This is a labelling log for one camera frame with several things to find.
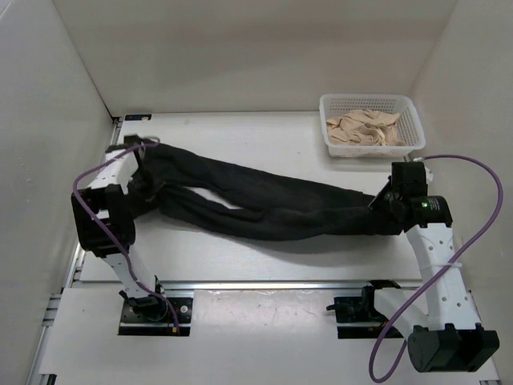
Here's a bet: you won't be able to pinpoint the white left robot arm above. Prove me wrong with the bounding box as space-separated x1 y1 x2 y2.
71 144 168 321

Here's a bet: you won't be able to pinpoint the white plastic basket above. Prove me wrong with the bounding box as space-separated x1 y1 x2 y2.
319 94 426 158

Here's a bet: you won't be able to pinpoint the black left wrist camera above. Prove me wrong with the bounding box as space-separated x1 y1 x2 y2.
123 135 145 148

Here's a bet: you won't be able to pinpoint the aluminium frame rail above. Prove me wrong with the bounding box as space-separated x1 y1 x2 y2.
402 154 502 385
69 280 422 292
23 118 120 384

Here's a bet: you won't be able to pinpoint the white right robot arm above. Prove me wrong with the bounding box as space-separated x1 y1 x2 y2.
360 183 499 373

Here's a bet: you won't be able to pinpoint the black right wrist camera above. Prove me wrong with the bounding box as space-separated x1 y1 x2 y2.
390 161 428 198

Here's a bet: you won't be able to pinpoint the black trousers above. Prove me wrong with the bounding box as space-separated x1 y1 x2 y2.
128 144 397 241

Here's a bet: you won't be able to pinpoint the beige trousers in basket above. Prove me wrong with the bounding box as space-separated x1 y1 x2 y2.
326 109 406 147

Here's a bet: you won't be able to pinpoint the aluminium right frame rail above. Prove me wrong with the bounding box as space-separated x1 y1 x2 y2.
402 154 502 385

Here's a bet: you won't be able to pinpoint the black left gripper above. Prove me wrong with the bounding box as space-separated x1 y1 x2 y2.
127 167 164 205

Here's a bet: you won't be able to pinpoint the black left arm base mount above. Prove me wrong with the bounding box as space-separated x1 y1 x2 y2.
118 290 193 337

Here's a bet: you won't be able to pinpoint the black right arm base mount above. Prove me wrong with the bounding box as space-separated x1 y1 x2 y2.
325 280 401 339

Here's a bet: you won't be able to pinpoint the aluminium front frame rail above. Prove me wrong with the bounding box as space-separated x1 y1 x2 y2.
69 280 422 292

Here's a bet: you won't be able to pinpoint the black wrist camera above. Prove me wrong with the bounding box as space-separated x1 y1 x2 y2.
390 161 428 198
123 135 145 148

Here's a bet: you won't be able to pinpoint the aluminium left frame rail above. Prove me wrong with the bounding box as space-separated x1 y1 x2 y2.
23 118 120 384

